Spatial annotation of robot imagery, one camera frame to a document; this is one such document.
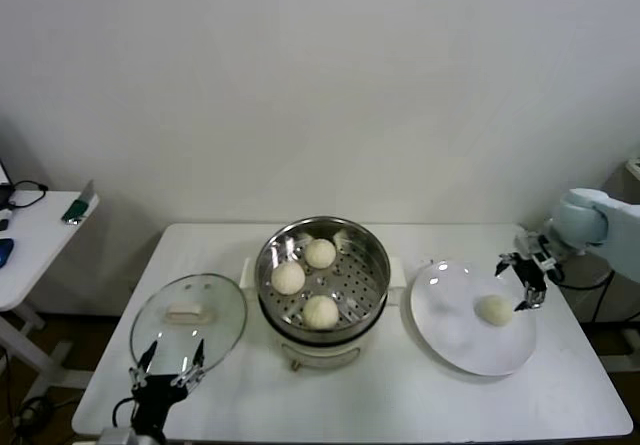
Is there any laptop computer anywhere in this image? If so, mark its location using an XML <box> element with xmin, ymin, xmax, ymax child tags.
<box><xmin>0</xmin><ymin>158</ymin><xmax>14</xmax><ymax>206</ymax></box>

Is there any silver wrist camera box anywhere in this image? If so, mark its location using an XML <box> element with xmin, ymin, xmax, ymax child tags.
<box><xmin>98</xmin><ymin>427</ymin><xmax>136</xmax><ymax>445</ymax></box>
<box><xmin>514</xmin><ymin>232</ymin><xmax>556</xmax><ymax>269</ymax></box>

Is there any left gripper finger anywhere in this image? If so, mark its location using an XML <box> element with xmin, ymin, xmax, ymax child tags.
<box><xmin>129</xmin><ymin>339</ymin><xmax>158</xmax><ymax>387</ymax></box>
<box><xmin>172</xmin><ymin>338</ymin><xmax>206</xmax><ymax>387</ymax></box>

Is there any white round plate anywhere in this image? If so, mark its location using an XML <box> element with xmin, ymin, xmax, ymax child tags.
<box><xmin>410</xmin><ymin>259</ymin><xmax>539</xmax><ymax>377</ymax></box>

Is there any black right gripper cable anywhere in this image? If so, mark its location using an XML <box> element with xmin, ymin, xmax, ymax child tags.
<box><xmin>549</xmin><ymin>264</ymin><xmax>616</xmax><ymax>291</ymax></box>

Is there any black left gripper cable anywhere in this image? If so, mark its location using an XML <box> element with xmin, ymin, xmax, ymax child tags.
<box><xmin>112</xmin><ymin>397</ymin><xmax>136</xmax><ymax>429</ymax></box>

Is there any white stand base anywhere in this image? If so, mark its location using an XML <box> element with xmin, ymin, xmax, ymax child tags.
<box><xmin>599</xmin><ymin>329</ymin><xmax>640</xmax><ymax>374</ymax></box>

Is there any black floor cable bundle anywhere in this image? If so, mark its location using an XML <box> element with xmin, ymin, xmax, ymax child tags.
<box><xmin>9</xmin><ymin>394</ymin><xmax>56</xmax><ymax>431</ymax></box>

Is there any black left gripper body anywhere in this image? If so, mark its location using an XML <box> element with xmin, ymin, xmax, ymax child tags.
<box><xmin>131</xmin><ymin>374</ymin><xmax>194</xmax><ymax>434</ymax></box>

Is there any glass lid with cream handle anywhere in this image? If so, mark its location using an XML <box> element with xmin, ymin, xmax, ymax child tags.
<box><xmin>130</xmin><ymin>273</ymin><xmax>250</xmax><ymax>381</ymax></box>

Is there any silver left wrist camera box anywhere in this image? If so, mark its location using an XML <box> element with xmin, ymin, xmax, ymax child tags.
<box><xmin>98</xmin><ymin>427</ymin><xmax>136</xmax><ymax>445</ymax></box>

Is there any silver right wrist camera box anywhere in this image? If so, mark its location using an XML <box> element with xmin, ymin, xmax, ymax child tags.
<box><xmin>514</xmin><ymin>232</ymin><xmax>556</xmax><ymax>269</ymax></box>

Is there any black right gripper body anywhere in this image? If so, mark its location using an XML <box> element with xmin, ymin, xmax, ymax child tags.
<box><xmin>512</xmin><ymin>254</ymin><xmax>547</xmax><ymax>291</ymax></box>

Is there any perforated steel steamer basket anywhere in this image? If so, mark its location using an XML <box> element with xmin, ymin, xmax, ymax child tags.
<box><xmin>255</xmin><ymin>217</ymin><xmax>392</xmax><ymax>336</ymax></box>

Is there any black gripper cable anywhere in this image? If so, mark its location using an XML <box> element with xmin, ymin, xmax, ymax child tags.
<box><xmin>549</xmin><ymin>264</ymin><xmax>616</xmax><ymax>291</ymax></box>
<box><xmin>112</xmin><ymin>397</ymin><xmax>136</xmax><ymax>429</ymax></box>

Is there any white steamed baozi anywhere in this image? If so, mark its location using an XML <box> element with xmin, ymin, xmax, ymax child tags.
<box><xmin>271</xmin><ymin>262</ymin><xmax>307</xmax><ymax>296</ymax></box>
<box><xmin>302</xmin><ymin>294</ymin><xmax>340</xmax><ymax>330</ymax></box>
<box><xmin>473</xmin><ymin>294</ymin><xmax>515</xmax><ymax>327</ymax></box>
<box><xmin>304</xmin><ymin>238</ymin><xmax>337</xmax><ymax>270</ymax></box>

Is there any black hanging power cable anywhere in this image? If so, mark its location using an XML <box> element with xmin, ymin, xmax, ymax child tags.
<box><xmin>592</xmin><ymin>269</ymin><xmax>617</xmax><ymax>324</ymax></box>

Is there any green handled metal scraper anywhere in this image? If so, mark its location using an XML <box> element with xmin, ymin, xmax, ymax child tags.
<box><xmin>62</xmin><ymin>180</ymin><xmax>97</xmax><ymax>225</ymax></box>

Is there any black looped cable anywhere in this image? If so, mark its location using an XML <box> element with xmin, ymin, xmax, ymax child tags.
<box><xmin>8</xmin><ymin>179</ymin><xmax>50</xmax><ymax>211</ymax></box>

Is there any white side table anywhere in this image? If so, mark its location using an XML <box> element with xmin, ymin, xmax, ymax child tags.
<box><xmin>0</xmin><ymin>190</ymin><xmax>101</xmax><ymax>391</ymax></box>

